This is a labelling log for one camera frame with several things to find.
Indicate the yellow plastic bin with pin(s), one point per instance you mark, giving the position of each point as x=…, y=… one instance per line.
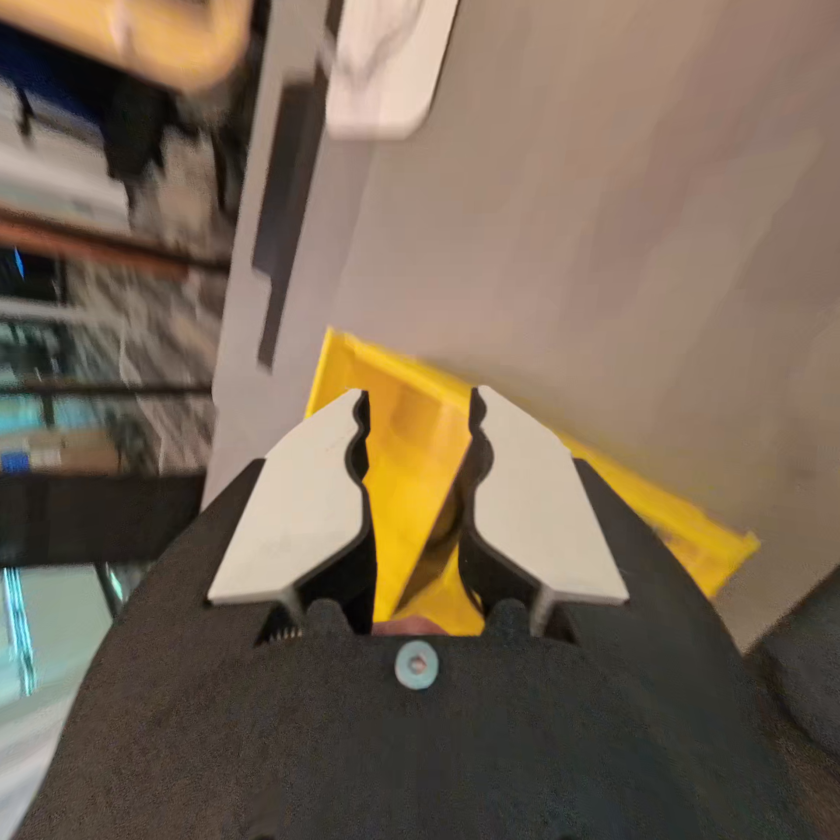
x=689, y=535

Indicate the person's dark sweater torso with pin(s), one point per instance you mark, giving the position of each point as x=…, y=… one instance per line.
x=807, y=656

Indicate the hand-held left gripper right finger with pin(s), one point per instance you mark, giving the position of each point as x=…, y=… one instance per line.
x=544, y=518

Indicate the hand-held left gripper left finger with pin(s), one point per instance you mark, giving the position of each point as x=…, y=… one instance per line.
x=295, y=518

